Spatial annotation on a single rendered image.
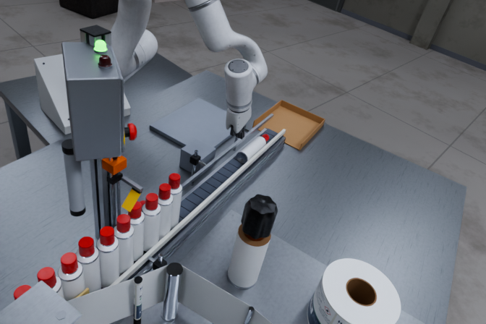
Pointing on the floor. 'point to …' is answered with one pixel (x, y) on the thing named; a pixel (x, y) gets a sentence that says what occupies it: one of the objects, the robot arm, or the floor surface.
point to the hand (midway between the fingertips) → (239, 133)
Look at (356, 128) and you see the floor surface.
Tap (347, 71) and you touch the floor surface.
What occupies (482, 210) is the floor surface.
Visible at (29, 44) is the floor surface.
